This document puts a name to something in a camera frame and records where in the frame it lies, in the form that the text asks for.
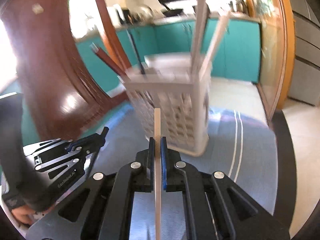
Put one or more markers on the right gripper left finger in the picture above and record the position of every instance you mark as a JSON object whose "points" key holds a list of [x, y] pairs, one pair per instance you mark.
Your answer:
{"points": [[101, 207]]}

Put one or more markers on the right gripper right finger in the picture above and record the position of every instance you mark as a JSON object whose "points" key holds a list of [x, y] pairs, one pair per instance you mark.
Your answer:
{"points": [[215, 207]]}

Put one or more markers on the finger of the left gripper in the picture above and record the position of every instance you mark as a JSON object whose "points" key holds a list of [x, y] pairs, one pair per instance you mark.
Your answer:
{"points": [[81, 142], [104, 133]]}

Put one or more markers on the beige chopstick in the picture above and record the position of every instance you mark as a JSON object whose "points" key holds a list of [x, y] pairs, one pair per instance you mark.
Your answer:
{"points": [[158, 172]]}

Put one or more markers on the reddish brown chopstick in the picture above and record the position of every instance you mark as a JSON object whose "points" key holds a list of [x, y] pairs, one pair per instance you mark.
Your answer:
{"points": [[99, 52]]}

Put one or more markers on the black chopstick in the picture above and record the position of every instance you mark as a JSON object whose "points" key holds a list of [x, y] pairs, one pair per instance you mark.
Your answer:
{"points": [[133, 44]]}

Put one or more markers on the white textured chopstick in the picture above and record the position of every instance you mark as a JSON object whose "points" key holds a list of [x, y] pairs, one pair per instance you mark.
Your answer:
{"points": [[200, 25], [215, 41]]}

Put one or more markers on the teal kitchen cabinets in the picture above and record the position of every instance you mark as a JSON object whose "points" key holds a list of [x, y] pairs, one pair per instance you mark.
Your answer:
{"points": [[238, 57]]}

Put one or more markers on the person left hand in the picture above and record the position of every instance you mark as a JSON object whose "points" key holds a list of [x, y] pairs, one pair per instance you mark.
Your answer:
{"points": [[28, 216]]}

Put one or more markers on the carved wooden chair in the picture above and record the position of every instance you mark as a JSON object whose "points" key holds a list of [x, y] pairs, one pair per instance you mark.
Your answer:
{"points": [[63, 99]]}

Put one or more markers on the white plastic utensil basket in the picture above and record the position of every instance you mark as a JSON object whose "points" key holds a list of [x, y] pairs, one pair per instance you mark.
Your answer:
{"points": [[182, 97]]}

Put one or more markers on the grey drawer cabinet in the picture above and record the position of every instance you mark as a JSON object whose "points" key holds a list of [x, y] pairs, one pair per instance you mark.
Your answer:
{"points": [[305, 78]]}

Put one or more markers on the wooden glass door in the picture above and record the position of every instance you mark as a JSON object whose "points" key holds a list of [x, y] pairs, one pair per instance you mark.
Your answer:
{"points": [[278, 47]]}

